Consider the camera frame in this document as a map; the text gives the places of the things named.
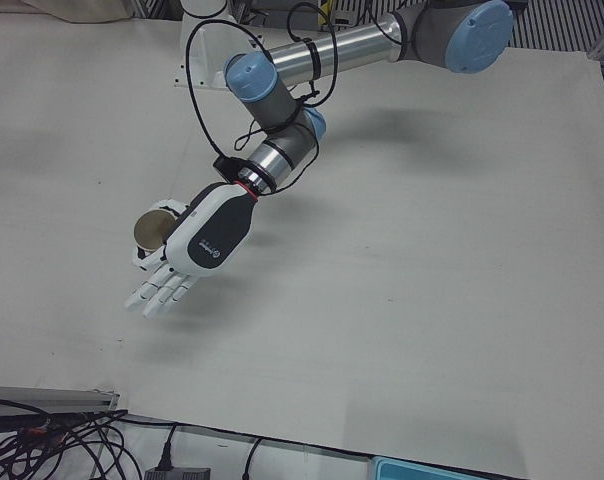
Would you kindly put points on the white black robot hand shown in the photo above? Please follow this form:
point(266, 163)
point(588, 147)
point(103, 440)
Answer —
point(207, 235)

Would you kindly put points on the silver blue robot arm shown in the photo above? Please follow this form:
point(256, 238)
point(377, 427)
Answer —
point(332, 50)

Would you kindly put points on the white table cover sheet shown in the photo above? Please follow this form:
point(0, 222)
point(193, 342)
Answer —
point(382, 300)

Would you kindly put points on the grey electronics box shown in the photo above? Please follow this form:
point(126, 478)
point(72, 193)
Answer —
point(177, 474)

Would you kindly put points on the light blue plastic bin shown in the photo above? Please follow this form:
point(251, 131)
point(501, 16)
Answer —
point(432, 470)

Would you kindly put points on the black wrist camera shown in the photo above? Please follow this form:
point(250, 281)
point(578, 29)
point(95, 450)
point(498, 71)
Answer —
point(226, 167)

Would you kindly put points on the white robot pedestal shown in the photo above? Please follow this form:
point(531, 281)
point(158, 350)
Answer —
point(207, 50)

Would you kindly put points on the aluminium profile post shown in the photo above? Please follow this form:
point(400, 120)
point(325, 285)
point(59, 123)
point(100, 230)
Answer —
point(47, 397)

